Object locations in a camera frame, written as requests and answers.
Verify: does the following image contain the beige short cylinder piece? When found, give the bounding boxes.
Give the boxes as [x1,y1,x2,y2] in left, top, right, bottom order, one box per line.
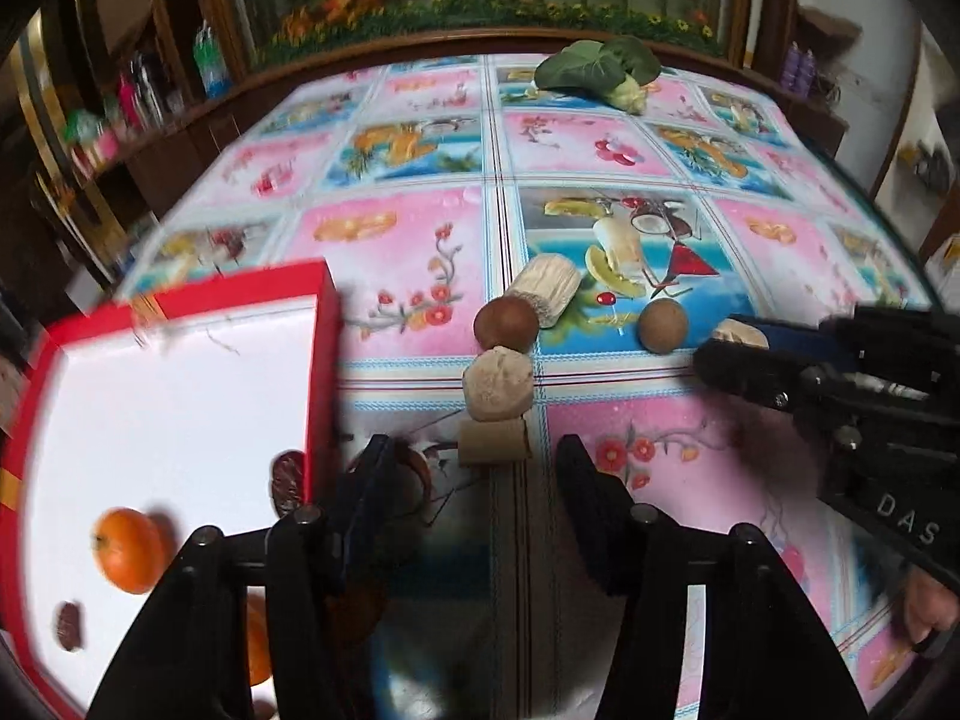
[459,418,532,470]

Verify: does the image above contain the printed tablecloth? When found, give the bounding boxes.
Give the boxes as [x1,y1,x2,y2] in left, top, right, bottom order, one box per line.
[112,52,947,720]

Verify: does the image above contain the small beige piece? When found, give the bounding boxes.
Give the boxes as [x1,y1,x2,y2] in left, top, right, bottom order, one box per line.
[711,319,770,350]

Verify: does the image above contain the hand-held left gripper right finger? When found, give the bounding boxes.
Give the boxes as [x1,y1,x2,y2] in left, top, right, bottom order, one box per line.
[553,435,871,720]

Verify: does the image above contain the brown round fruit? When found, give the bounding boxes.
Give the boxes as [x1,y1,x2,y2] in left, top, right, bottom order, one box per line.
[474,295,541,355]
[637,298,689,355]

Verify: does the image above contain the dark red date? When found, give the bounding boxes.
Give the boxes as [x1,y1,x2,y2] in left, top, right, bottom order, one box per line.
[54,601,86,652]
[270,450,308,517]

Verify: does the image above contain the beige ridged cylinder piece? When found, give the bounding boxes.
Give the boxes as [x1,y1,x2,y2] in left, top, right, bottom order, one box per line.
[510,255,583,329]

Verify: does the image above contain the green bok choy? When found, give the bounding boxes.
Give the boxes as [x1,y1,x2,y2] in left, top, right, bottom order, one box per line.
[534,36,662,115]

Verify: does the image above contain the pink boxes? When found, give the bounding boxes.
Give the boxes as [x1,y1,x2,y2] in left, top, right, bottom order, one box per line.
[64,109,132,173]

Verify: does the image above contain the red gift box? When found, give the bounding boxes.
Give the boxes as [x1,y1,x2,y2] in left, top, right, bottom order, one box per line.
[0,259,343,718]

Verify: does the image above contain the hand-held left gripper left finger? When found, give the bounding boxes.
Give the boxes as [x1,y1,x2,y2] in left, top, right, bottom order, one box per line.
[86,433,395,720]

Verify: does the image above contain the orange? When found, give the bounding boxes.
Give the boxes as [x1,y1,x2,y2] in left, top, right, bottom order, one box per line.
[244,592,273,688]
[91,508,167,595]

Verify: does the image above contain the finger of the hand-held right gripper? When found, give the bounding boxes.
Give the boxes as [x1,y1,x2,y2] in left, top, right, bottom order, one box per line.
[694,341,822,415]
[724,313,863,362]

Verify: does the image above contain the person's right hand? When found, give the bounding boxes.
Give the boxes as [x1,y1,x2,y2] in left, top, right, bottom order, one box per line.
[904,566,960,657]

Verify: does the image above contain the green label water bottle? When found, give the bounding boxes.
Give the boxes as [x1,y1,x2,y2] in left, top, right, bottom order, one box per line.
[193,21,230,98]

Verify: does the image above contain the beige steamed bun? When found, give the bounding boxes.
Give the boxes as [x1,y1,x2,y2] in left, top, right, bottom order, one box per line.
[462,346,535,421]

